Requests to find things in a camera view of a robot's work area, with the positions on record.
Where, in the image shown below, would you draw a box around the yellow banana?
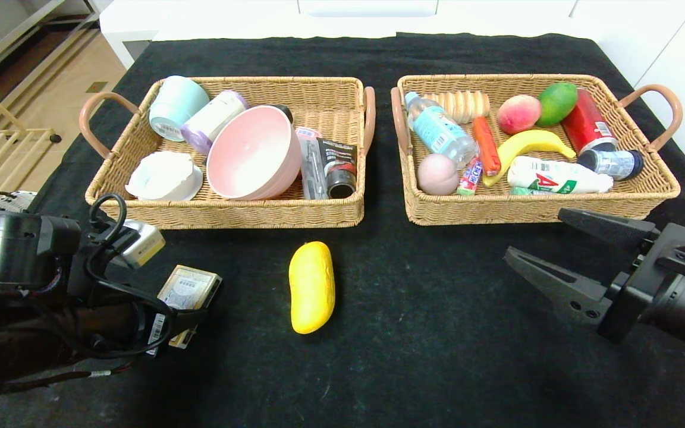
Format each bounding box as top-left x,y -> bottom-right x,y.
483,130 -> 577,187

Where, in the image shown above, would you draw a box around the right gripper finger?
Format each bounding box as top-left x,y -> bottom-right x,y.
558,207 -> 661,253
502,246 -> 614,326

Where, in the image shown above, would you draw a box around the pale pink peach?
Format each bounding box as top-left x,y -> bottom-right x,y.
417,153 -> 460,196

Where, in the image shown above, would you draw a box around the water bottle blue cap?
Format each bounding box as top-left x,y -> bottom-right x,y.
404,90 -> 477,169

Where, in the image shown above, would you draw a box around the red candy pack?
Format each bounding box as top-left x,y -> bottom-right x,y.
457,156 -> 483,196

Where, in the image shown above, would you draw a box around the green mango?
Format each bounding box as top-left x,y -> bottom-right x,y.
537,82 -> 579,127

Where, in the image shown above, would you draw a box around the small silver jar black cap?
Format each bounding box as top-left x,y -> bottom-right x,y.
578,149 -> 644,181

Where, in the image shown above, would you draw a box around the black packaged item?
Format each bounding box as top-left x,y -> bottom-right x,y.
301,128 -> 359,201

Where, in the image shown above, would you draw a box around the white milk drink bottle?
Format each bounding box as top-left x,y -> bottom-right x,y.
507,156 -> 614,195

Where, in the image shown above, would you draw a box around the grey shelf unit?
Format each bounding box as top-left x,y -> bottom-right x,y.
0,0 -> 100,84

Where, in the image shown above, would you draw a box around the wicker basket holding food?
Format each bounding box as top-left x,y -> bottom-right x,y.
391,74 -> 683,226

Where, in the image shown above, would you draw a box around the black table cloth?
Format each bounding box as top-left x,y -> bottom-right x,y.
0,33 -> 685,428

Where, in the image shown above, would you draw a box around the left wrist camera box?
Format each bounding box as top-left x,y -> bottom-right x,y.
120,220 -> 166,269

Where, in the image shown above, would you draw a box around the playing card box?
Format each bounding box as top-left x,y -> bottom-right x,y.
157,265 -> 222,349

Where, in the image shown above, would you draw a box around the ridged bread loaf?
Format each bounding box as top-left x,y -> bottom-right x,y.
423,90 -> 491,123

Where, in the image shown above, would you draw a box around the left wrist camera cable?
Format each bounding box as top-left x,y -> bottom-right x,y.
87,193 -> 175,358

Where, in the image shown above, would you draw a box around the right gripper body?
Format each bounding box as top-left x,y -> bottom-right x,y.
596,222 -> 685,363

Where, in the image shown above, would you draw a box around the orange sausage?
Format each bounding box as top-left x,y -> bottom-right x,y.
473,116 -> 502,177

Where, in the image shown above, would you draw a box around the red soda can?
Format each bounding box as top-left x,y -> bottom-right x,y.
561,89 -> 618,155

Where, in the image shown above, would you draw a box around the pink bowl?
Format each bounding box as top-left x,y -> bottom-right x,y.
206,105 -> 303,201

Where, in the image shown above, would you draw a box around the teal plastic mug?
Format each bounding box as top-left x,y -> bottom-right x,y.
149,75 -> 210,142

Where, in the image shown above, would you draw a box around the white cabinet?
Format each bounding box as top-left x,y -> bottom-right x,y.
99,0 -> 611,71

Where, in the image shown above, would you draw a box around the white bottle purple cap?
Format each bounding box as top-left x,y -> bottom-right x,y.
180,90 -> 249,156

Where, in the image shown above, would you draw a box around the yellow mango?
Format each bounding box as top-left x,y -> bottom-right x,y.
288,241 -> 337,335

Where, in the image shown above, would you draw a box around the wicker basket holding pink bowl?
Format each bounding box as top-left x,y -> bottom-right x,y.
78,76 -> 377,231

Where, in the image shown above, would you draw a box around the red peach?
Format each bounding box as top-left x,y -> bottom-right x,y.
497,94 -> 542,135

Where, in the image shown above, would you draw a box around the white ceramic dish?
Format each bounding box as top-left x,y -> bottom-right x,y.
125,151 -> 205,202

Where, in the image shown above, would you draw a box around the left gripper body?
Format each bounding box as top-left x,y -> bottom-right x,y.
133,299 -> 174,358

